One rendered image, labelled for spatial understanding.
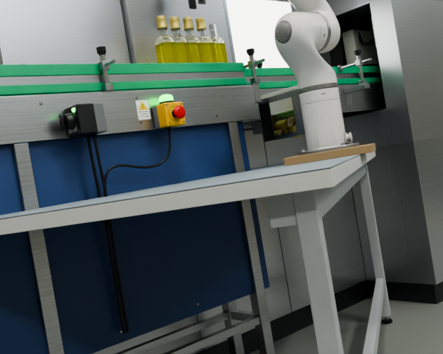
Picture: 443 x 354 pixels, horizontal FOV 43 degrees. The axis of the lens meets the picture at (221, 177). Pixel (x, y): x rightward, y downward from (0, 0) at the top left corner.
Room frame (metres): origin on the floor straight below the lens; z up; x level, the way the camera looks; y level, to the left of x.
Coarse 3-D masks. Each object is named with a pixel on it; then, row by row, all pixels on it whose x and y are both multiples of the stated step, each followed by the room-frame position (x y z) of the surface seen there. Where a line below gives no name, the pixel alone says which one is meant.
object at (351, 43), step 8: (344, 32) 2.86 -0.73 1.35; (352, 32) 2.82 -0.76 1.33; (360, 32) 2.86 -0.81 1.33; (368, 32) 2.91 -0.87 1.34; (344, 40) 2.87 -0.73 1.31; (352, 40) 2.83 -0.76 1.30; (368, 40) 2.90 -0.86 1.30; (352, 48) 2.83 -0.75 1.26; (360, 48) 2.84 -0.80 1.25; (368, 48) 2.89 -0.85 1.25; (352, 56) 2.84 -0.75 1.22; (360, 56) 2.84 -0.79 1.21; (368, 56) 2.88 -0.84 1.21; (376, 56) 2.93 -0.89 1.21; (368, 64) 2.88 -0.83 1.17; (376, 64) 2.92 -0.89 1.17
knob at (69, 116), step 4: (60, 116) 1.49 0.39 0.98; (64, 116) 1.50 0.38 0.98; (68, 116) 1.49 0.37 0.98; (72, 116) 1.50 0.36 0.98; (60, 120) 1.49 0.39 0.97; (64, 120) 1.49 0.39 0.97; (68, 120) 1.49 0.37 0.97; (72, 120) 1.49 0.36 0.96; (60, 124) 1.49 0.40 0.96; (64, 124) 1.49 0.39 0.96; (68, 124) 1.49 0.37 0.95; (72, 124) 1.49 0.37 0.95; (60, 128) 1.49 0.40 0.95; (64, 128) 1.49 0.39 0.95; (68, 128) 1.50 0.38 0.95; (72, 128) 1.50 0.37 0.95
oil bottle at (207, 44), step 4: (204, 36) 2.07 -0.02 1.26; (200, 40) 2.06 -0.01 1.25; (204, 40) 2.05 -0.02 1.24; (208, 40) 2.07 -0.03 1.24; (212, 40) 2.08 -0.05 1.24; (204, 44) 2.05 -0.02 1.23; (208, 44) 2.06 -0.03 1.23; (212, 44) 2.08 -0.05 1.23; (204, 48) 2.05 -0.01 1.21; (208, 48) 2.06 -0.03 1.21; (212, 48) 2.07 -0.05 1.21; (204, 52) 2.05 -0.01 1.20; (208, 52) 2.06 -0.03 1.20; (212, 52) 2.07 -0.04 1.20; (204, 56) 2.05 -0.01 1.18; (208, 56) 2.06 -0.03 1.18; (212, 56) 2.07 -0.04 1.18; (216, 56) 2.08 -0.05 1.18; (208, 60) 2.05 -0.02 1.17; (212, 60) 2.07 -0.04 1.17; (216, 60) 2.08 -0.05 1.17
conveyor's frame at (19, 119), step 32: (0, 96) 1.44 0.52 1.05; (32, 96) 1.49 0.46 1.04; (64, 96) 1.55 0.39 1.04; (96, 96) 1.61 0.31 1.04; (128, 96) 1.68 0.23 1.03; (192, 96) 1.83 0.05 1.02; (224, 96) 1.92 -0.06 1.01; (352, 96) 2.53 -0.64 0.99; (384, 96) 2.69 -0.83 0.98; (0, 128) 1.43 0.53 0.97; (32, 128) 1.48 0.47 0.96; (128, 128) 1.67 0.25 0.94; (32, 192) 1.47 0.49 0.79
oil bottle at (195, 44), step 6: (192, 36) 2.03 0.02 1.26; (192, 42) 2.02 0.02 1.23; (198, 42) 2.04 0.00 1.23; (192, 48) 2.02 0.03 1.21; (198, 48) 2.03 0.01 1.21; (192, 54) 2.02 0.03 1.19; (198, 54) 2.03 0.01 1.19; (192, 60) 2.02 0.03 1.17; (198, 60) 2.03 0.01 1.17; (204, 60) 2.05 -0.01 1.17
